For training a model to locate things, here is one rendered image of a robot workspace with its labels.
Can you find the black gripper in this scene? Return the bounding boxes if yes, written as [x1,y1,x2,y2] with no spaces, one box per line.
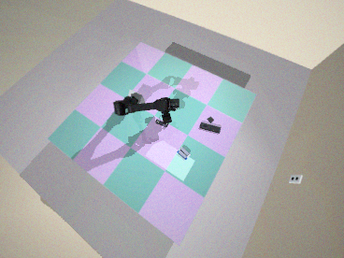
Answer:
[162,111,172,123]

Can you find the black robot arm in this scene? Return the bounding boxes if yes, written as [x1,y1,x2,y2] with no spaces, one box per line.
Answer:
[113,96,179,116]

